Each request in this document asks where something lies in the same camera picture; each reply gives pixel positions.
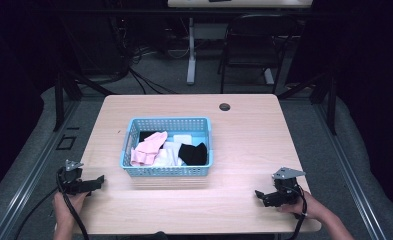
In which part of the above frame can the person's left hand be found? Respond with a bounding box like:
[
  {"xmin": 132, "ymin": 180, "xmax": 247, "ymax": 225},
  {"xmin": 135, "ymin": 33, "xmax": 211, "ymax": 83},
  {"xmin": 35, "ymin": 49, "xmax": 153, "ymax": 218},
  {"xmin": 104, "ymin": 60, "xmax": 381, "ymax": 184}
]
[{"xmin": 52, "ymin": 191, "xmax": 89, "ymax": 228}]

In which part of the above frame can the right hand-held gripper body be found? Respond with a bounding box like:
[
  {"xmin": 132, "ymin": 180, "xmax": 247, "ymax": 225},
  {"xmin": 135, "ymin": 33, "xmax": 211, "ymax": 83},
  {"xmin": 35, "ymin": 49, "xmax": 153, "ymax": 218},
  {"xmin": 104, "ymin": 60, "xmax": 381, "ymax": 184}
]
[{"xmin": 263, "ymin": 166, "xmax": 307, "ymax": 208}]

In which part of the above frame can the dark cloth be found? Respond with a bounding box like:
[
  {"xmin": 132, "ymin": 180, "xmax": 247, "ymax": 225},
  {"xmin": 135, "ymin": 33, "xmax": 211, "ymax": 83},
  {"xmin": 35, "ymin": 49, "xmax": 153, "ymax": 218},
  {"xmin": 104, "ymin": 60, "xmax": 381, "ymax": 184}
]
[{"xmin": 138, "ymin": 130, "xmax": 157, "ymax": 143}]

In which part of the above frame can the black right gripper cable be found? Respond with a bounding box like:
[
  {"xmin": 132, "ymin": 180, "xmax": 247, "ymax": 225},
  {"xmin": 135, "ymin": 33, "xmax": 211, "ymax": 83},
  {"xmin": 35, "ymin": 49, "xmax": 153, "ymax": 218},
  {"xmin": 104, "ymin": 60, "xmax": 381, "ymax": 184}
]
[{"xmin": 283, "ymin": 185, "xmax": 309, "ymax": 240}]

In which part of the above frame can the pink sock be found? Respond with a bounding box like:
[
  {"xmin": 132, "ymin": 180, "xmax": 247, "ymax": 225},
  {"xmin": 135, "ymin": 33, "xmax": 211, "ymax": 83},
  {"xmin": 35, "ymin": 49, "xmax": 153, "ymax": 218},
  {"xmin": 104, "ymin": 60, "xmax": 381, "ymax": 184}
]
[{"xmin": 130, "ymin": 130, "xmax": 169, "ymax": 167}]

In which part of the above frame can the white sock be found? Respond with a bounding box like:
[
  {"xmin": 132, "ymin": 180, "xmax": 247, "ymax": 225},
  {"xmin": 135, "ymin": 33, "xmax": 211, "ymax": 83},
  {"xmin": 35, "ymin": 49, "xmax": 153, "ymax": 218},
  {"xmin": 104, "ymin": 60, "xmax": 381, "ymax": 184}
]
[{"xmin": 152, "ymin": 141, "xmax": 187, "ymax": 167}]

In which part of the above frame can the black metal stand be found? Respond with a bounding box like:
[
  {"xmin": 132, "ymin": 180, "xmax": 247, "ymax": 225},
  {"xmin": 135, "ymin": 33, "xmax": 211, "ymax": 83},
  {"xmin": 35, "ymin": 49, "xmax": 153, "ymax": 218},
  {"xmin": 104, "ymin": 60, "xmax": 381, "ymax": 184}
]
[
  {"xmin": 277, "ymin": 71, "xmax": 339, "ymax": 137},
  {"xmin": 51, "ymin": 64, "xmax": 116, "ymax": 133}
]

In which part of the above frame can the blue plastic basket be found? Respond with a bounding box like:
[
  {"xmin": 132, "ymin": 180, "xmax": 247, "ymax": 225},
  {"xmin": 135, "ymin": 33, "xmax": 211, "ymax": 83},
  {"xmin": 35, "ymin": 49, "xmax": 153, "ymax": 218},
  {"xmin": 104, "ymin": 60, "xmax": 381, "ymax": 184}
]
[{"xmin": 118, "ymin": 116, "xmax": 215, "ymax": 178}]

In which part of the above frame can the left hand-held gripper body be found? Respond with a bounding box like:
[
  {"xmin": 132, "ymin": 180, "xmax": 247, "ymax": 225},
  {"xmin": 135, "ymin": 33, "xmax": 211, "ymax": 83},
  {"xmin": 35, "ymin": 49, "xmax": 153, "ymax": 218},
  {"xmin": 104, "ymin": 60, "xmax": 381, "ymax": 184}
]
[{"xmin": 56, "ymin": 159, "xmax": 94, "ymax": 197}]

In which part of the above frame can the black sock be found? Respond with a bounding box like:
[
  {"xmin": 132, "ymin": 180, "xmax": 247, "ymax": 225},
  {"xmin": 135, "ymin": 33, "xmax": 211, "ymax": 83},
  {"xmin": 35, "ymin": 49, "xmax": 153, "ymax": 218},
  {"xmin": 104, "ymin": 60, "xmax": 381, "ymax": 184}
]
[{"xmin": 178, "ymin": 142, "xmax": 208, "ymax": 166}]

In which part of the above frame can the bundle of floor cables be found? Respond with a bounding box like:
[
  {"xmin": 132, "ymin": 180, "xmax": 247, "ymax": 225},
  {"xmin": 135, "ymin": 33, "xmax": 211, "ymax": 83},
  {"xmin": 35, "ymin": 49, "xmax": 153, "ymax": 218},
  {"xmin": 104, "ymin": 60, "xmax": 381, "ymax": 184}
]
[{"xmin": 108, "ymin": 13, "xmax": 192, "ymax": 96}]

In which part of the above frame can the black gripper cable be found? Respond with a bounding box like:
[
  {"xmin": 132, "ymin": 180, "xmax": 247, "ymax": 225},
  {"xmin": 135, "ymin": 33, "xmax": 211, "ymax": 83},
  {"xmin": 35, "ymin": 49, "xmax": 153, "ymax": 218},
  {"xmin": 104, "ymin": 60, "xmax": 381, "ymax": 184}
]
[
  {"xmin": 283, "ymin": 185, "xmax": 309, "ymax": 240},
  {"xmin": 14, "ymin": 166, "xmax": 91, "ymax": 240}
]

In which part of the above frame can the black folding chair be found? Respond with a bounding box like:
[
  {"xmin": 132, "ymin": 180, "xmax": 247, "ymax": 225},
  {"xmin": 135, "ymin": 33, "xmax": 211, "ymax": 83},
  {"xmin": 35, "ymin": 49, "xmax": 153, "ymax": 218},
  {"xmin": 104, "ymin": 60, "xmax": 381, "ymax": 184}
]
[{"xmin": 216, "ymin": 13, "xmax": 301, "ymax": 96}]

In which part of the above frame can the white desk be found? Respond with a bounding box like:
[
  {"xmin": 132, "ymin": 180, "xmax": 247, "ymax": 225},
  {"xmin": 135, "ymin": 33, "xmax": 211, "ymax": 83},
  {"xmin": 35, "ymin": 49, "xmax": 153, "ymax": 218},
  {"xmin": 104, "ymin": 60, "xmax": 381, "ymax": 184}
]
[{"xmin": 166, "ymin": 0, "xmax": 314, "ymax": 86}]

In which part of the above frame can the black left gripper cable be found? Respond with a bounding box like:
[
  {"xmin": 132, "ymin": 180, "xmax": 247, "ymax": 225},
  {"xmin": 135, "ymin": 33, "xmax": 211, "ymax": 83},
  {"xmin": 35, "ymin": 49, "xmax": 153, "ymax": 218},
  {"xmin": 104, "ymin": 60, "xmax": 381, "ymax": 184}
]
[{"xmin": 14, "ymin": 166, "xmax": 91, "ymax": 240}]

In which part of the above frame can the person's right hand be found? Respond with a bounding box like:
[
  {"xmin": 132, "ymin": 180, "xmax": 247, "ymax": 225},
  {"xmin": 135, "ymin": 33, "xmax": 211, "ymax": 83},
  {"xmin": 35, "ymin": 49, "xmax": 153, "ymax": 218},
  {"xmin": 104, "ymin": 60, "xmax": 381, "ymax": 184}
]
[{"xmin": 277, "ymin": 191, "xmax": 324, "ymax": 221}]

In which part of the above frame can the small white folded cloth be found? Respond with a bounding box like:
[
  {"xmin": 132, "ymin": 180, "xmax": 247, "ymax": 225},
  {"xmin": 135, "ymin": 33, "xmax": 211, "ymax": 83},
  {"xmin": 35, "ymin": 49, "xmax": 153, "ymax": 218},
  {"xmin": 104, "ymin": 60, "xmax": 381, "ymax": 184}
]
[{"xmin": 172, "ymin": 133, "xmax": 194, "ymax": 146}]

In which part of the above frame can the grey floor rail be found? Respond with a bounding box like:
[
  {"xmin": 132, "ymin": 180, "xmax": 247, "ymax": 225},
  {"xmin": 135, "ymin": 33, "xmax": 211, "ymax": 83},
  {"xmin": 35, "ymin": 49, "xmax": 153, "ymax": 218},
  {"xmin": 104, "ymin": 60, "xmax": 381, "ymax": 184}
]
[
  {"xmin": 312, "ymin": 101, "xmax": 389, "ymax": 240},
  {"xmin": 0, "ymin": 99, "xmax": 82, "ymax": 240}
]

